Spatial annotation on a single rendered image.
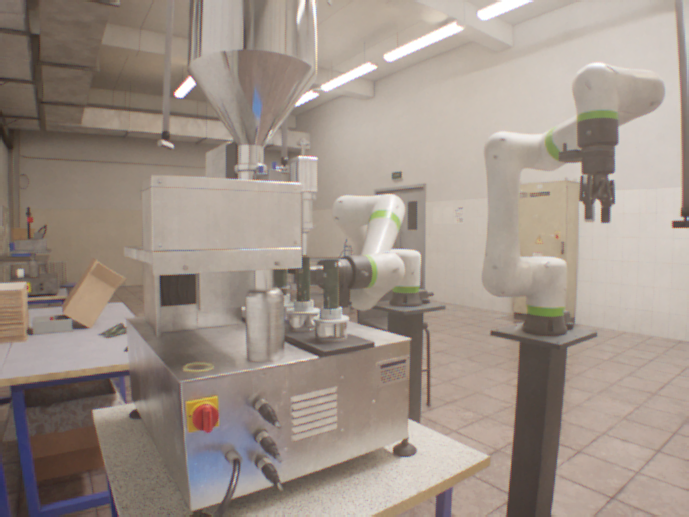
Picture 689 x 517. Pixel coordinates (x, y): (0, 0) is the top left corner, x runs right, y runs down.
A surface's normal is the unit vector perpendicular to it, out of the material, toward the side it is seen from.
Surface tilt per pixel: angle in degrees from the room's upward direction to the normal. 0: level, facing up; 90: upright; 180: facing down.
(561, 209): 90
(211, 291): 90
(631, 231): 90
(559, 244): 90
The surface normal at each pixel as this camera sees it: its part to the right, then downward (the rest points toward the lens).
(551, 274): 0.08, 0.01
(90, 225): 0.58, 0.05
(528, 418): -0.83, 0.04
